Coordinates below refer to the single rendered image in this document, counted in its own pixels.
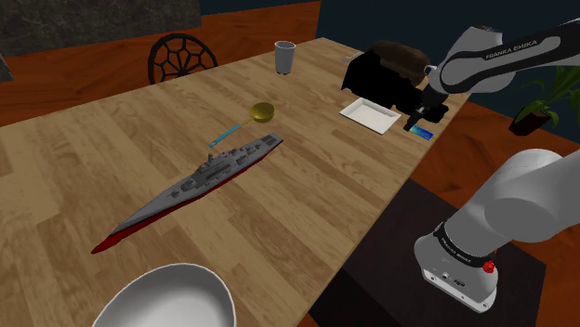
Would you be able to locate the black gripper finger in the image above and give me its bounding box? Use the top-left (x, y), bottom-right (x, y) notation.
top-left (403, 106), bottom-right (425, 133)

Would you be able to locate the blue phone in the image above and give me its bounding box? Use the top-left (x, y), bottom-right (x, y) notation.
top-left (409, 124), bottom-right (435, 141)

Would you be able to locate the white rectangular tray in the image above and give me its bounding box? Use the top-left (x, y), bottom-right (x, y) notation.
top-left (338, 97), bottom-right (402, 136)

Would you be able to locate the green potted plant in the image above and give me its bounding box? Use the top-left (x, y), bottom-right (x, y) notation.
top-left (507, 65), bottom-right (580, 137)

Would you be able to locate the dark robot stand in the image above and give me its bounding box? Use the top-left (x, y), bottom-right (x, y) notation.
top-left (308, 177), bottom-right (547, 327)

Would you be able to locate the wooden table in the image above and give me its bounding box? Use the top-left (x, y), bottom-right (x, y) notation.
top-left (0, 36), bottom-right (472, 327)

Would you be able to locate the grey cup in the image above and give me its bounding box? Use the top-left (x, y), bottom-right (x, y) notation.
top-left (274, 40), bottom-right (297, 76)

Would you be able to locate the grey model warship red hull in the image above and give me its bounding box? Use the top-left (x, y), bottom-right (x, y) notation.
top-left (90, 133), bottom-right (284, 255)

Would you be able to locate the black round-backed chair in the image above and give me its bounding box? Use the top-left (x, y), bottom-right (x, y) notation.
top-left (147, 33), bottom-right (219, 85)

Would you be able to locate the white bowl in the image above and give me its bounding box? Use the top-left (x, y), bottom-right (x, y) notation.
top-left (91, 263), bottom-right (238, 327)

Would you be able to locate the gold ladle blue handle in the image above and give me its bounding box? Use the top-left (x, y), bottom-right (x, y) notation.
top-left (208, 101), bottom-right (276, 149)

